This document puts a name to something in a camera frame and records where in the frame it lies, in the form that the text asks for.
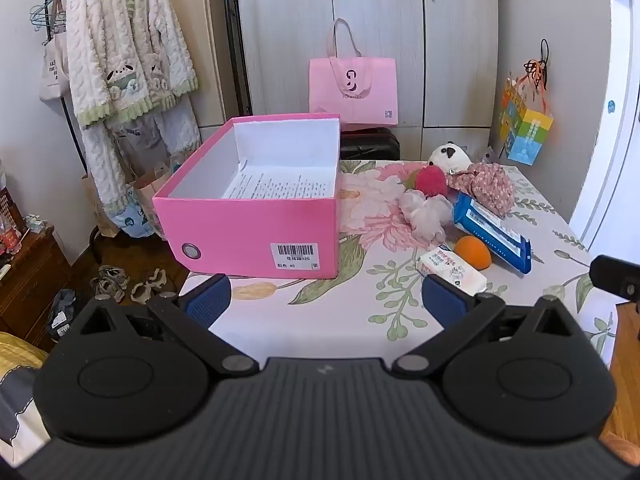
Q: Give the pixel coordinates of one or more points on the pink tote bag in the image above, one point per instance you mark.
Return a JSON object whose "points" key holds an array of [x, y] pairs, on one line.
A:
{"points": [[350, 90]]}

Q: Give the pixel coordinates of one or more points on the colourful gift bag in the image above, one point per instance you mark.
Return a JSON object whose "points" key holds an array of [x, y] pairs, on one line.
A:
{"points": [[525, 130]]}

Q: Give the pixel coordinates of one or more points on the white canvas tote bag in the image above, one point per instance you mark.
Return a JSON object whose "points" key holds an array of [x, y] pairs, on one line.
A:
{"points": [[52, 75]]}

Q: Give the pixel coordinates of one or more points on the grey shoe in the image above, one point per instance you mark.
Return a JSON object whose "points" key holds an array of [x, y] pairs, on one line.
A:
{"points": [[64, 312]]}

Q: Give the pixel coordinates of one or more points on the beige cabinet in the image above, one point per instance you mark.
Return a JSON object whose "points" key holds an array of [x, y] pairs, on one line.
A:
{"points": [[215, 60]]}

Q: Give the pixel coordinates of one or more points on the cream fuzzy pajama jacket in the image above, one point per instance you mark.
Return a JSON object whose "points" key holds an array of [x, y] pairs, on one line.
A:
{"points": [[120, 35]]}

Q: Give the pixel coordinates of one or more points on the orange makeup sponge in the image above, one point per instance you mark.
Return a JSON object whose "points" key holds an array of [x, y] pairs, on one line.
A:
{"points": [[472, 251]]}

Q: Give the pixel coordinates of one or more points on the printed paper sheet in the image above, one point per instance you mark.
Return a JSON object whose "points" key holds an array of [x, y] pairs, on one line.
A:
{"points": [[285, 185]]}

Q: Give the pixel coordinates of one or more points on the pink floral cloth pouch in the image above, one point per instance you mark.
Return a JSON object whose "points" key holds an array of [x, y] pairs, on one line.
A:
{"points": [[487, 185]]}

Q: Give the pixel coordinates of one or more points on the pink cardboard box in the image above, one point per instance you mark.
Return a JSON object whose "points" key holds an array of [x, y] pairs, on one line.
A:
{"points": [[240, 230]]}

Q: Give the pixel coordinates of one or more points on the black clothes rack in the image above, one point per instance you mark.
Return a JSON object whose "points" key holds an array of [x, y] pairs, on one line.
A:
{"points": [[71, 132]]}

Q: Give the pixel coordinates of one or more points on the panda plush toy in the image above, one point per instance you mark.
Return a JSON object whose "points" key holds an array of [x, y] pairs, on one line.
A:
{"points": [[447, 155]]}

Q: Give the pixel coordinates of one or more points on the blue wet wipes pack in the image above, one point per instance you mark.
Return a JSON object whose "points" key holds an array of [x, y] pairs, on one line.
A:
{"points": [[495, 232]]}

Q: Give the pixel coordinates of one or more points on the floral tablecloth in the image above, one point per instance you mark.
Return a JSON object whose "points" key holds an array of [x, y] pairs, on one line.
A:
{"points": [[350, 310]]}

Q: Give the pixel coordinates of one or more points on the cream fuzzy pajama pants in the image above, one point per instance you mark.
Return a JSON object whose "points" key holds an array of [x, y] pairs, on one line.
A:
{"points": [[105, 160]]}

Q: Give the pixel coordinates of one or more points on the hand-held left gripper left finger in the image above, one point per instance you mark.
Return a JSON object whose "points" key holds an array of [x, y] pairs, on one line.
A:
{"points": [[207, 301]]}

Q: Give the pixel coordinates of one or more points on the white refrigerator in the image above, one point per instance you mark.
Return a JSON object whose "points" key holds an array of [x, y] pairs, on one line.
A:
{"points": [[615, 110]]}

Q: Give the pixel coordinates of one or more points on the lilac fluffy scrunchie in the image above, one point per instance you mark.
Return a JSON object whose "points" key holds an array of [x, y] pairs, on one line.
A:
{"points": [[434, 220]]}

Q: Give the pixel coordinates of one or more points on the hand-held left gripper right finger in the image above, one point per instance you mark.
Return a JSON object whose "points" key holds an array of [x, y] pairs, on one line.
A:
{"points": [[445, 301]]}

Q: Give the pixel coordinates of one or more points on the white tissue pack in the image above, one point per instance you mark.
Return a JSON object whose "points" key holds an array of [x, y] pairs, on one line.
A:
{"points": [[450, 270]]}

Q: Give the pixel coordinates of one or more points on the red label bottle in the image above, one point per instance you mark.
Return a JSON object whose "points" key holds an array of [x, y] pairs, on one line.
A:
{"points": [[7, 230]]}

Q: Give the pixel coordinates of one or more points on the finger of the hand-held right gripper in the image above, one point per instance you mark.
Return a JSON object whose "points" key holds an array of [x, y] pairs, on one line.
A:
{"points": [[616, 277]]}

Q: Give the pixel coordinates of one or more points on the grey wardrobe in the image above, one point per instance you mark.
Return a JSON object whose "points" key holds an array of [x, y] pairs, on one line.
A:
{"points": [[450, 35]]}

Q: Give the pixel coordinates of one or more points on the wooden cabinet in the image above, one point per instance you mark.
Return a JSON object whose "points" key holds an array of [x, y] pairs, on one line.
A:
{"points": [[30, 285]]}

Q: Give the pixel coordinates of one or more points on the red plush strawberry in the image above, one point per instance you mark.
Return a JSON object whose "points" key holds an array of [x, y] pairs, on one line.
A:
{"points": [[430, 181]]}

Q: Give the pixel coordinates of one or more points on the black suitcase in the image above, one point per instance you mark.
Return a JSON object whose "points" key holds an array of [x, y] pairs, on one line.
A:
{"points": [[370, 145]]}

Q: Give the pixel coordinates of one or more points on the yellow bed quilt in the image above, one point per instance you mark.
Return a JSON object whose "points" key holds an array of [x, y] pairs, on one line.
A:
{"points": [[15, 355]]}

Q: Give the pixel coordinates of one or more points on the beige sandal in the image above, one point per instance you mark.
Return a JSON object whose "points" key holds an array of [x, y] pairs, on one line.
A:
{"points": [[110, 282], [149, 286]]}

